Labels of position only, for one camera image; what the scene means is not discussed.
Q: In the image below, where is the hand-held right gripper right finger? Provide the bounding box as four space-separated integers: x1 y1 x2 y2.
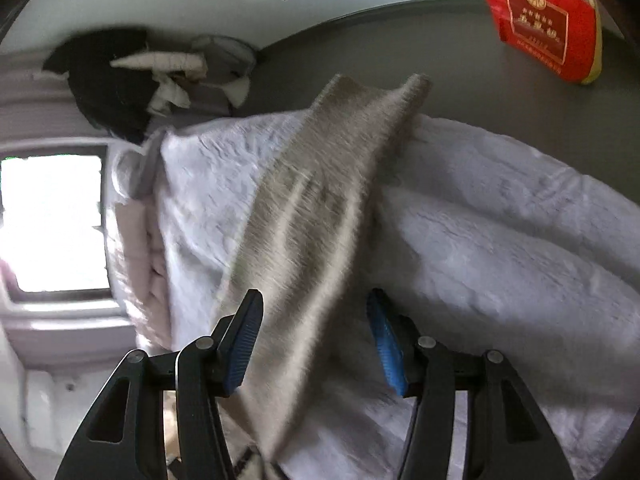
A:
366 288 576 480

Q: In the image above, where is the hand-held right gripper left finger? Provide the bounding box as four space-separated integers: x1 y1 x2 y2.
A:
55 289 264 480

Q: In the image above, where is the beige fuzzy towel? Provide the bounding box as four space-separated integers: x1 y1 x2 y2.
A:
215 72 434 480

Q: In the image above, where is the pink quilt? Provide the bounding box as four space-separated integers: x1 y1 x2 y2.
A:
107 195 173 351

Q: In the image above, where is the white textured blanket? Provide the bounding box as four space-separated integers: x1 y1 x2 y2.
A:
107 110 640 480

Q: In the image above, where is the window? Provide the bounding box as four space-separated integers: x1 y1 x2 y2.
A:
0 145 113 294

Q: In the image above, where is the black cloth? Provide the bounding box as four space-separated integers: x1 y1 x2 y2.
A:
42 27 162 144

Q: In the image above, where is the cream cloth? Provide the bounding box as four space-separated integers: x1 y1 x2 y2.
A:
110 50 208 116

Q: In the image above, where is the grey cloth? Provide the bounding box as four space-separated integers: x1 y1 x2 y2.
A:
185 35 258 116

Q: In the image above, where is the red gift bag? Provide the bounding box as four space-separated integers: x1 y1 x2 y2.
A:
472 0 602 86

